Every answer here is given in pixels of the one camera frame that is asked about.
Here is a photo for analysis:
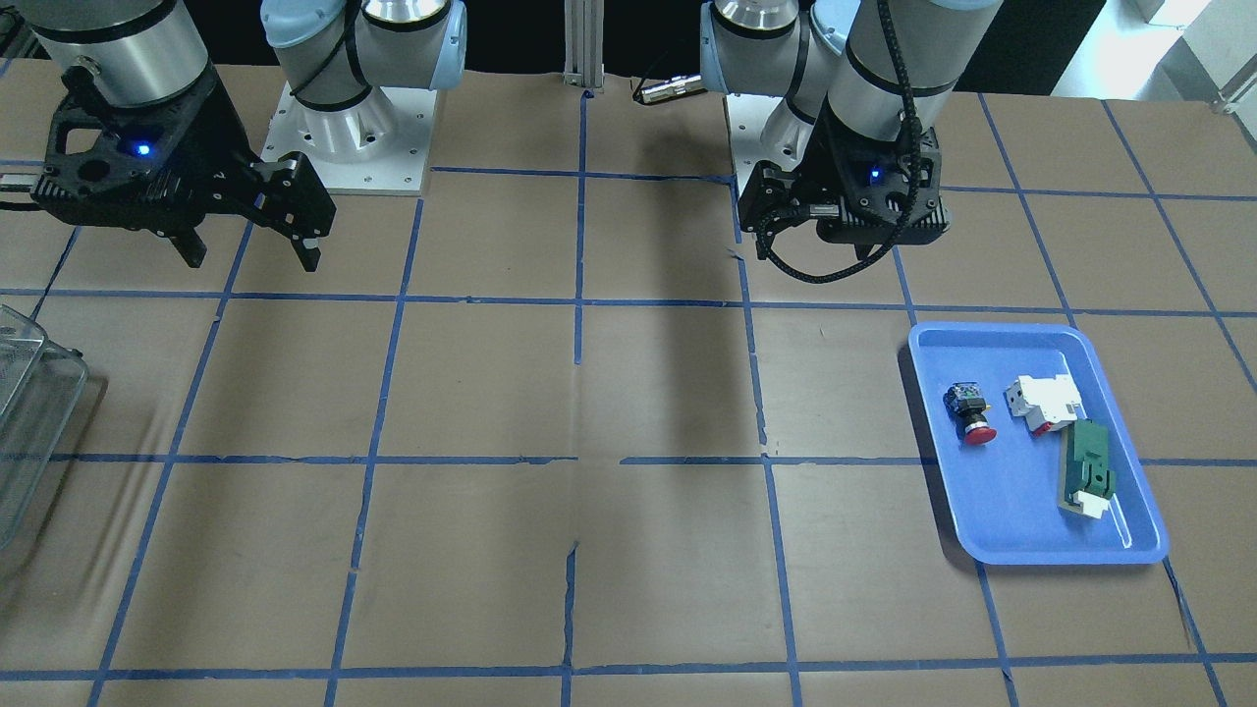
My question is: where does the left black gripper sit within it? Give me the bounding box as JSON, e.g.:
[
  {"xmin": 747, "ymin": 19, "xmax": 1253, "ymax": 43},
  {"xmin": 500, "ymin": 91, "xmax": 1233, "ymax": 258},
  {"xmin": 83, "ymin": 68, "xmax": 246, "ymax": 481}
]
[{"xmin": 816, "ymin": 125, "xmax": 952, "ymax": 260}]

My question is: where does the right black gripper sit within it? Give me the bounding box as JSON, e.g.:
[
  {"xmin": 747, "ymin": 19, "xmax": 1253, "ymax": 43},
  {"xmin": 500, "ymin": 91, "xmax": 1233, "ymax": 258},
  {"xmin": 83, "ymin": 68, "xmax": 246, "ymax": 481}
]
[{"xmin": 147, "ymin": 75, "xmax": 336, "ymax": 273}]

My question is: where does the red emergency stop button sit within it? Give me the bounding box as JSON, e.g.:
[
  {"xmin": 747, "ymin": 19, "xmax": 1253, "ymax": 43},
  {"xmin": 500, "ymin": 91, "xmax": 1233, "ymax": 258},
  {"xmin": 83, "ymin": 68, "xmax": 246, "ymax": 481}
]
[{"xmin": 944, "ymin": 382, "xmax": 997, "ymax": 447}]

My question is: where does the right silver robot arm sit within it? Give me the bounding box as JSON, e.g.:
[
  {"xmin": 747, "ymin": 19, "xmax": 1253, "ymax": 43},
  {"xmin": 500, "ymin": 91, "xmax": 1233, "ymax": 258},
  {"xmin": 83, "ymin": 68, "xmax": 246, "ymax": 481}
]
[{"xmin": 18, "ymin": 1, "xmax": 468, "ymax": 272}]

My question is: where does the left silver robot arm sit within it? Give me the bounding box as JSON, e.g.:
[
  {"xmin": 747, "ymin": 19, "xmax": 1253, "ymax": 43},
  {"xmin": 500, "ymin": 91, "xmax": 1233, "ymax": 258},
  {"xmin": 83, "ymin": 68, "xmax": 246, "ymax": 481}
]
[{"xmin": 699, "ymin": 1, "xmax": 1001, "ymax": 260}]

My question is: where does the white circuit breaker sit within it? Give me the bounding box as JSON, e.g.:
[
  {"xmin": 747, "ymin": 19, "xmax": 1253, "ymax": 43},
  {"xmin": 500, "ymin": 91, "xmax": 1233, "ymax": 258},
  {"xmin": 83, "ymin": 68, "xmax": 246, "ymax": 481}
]
[{"xmin": 1003, "ymin": 374, "xmax": 1082, "ymax": 438}]

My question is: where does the blue plastic tray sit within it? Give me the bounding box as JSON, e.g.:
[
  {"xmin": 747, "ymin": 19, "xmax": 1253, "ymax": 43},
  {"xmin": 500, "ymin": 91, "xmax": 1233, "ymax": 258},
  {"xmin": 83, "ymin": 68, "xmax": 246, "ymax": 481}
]
[{"xmin": 908, "ymin": 321, "xmax": 1169, "ymax": 567}]

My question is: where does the green terminal block module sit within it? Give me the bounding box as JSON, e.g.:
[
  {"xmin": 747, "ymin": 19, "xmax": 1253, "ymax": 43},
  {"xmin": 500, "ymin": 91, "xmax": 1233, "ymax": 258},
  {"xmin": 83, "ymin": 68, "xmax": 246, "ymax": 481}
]
[{"xmin": 1057, "ymin": 419, "xmax": 1117, "ymax": 520}]

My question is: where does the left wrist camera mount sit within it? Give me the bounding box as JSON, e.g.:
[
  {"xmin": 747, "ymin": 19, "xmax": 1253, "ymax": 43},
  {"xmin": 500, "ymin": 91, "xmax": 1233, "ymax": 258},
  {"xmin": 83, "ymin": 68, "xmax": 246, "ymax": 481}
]
[{"xmin": 738, "ymin": 160, "xmax": 840, "ymax": 260}]

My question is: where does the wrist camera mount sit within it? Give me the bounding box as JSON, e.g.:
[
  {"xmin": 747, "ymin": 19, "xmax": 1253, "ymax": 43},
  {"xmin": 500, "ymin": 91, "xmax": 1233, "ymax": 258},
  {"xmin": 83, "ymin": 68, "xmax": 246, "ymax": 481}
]
[
  {"xmin": 31, "ymin": 65, "xmax": 217, "ymax": 237},
  {"xmin": 738, "ymin": 160, "xmax": 840, "ymax": 260}
]

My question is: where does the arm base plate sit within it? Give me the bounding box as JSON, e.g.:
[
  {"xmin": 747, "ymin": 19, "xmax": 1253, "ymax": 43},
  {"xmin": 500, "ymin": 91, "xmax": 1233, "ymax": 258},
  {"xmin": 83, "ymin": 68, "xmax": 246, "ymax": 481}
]
[
  {"xmin": 724, "ymin": 93, "xmax": 865, "ymax": 213},
  {"xmin": 261, "ymin": 86, "xmax": 442, "ymax": 198}
]

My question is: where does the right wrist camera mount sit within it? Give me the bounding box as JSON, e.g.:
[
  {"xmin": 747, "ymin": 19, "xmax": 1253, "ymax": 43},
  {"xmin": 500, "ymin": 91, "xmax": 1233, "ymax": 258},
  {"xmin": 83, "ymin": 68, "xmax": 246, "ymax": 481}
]
[{"xmin": 31, "ymin": 65, "xmax": 217, "ymax": 237}]

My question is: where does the silver cable connector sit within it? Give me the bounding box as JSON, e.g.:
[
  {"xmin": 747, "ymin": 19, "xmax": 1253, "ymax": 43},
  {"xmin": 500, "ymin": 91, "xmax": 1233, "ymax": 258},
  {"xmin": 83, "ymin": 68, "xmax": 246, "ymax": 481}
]
[{"xmin": 631, "ymin": 75, "xmax": 708, "ymax": 106}]

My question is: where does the wire mesh shelf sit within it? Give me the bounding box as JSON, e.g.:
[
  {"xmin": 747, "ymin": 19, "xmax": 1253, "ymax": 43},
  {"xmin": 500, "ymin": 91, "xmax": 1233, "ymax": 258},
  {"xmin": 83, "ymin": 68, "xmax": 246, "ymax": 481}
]
[{"xmin": 1, "ymin": 304, "xmax": 88, "ymax": 551}]

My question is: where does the aluminium frame post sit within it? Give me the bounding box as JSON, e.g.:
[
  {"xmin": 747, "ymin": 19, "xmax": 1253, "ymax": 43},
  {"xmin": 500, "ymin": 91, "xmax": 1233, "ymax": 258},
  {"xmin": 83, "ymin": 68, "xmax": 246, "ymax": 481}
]
[{"xmin": 562, "ymin": 0, "xmax": 605, "ymax": 92}]

